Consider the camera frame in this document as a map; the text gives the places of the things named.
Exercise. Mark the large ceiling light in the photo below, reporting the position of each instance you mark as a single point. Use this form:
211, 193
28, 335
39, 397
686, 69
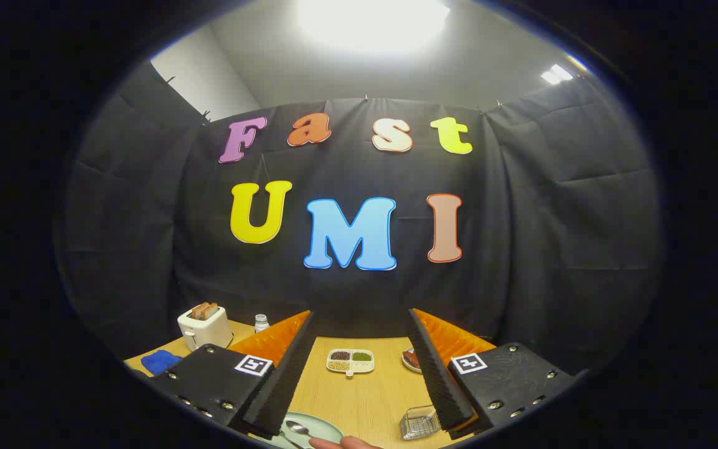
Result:
371, 22

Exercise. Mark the toast slice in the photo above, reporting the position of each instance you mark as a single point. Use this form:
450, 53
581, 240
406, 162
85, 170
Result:
197, 312
210, 308

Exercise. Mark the plate of meat and salad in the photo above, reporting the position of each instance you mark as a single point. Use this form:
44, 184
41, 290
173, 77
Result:
410, 360

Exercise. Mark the small ceiling light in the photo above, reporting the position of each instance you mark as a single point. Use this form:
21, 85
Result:
557, 73

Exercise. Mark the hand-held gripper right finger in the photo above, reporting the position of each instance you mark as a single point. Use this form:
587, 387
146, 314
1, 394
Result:
437, 374

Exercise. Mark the small drink bottle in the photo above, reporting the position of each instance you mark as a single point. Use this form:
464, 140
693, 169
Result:
262, 324

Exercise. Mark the black backdrop cloth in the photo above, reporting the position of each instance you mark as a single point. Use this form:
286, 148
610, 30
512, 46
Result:
147, 218

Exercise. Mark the white divided bean dish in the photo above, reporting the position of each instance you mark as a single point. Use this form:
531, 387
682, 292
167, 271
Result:
349, 369

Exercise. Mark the pale green plate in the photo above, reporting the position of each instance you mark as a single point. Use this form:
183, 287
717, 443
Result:
328, 433

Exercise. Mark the white toaster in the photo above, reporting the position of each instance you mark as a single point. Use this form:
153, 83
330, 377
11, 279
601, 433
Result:
209, 330

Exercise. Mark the blue folded cloth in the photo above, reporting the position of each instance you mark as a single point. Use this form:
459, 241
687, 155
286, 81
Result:
161, 362

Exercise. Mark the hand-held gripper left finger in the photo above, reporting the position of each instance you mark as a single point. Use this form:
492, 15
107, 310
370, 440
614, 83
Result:
284, 380

